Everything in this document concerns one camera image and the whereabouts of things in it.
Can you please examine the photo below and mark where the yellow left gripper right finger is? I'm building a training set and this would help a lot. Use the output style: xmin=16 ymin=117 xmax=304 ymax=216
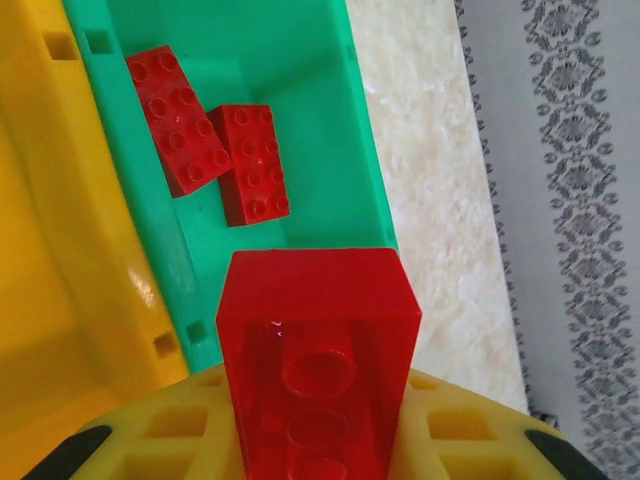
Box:
xmin=384 ymin=369 xmax=609 ymax=480

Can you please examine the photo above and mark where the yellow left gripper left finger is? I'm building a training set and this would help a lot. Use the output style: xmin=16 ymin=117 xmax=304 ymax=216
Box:
xmin=19 ymin=367 xmax=251 ymax=480

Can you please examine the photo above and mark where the red two-by-four lego brick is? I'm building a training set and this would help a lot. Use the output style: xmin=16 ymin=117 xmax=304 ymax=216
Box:
xmin=215 ymin=247 xmax=423 ymax=480
xmin=206 ymin=104 xmax=291 ymax=227
xmin=124 ymin=44 xmax=234 ymax=200

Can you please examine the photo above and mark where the yellow plastic bin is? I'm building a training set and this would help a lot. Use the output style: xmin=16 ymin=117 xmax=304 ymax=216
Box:
xmin=0 ymin=0 xmax=190 ymax=480

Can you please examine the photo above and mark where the green plastic bin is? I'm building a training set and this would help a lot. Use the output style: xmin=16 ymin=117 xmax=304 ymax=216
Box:
xmin=63 ymin=0 xmax=401 ymax=376

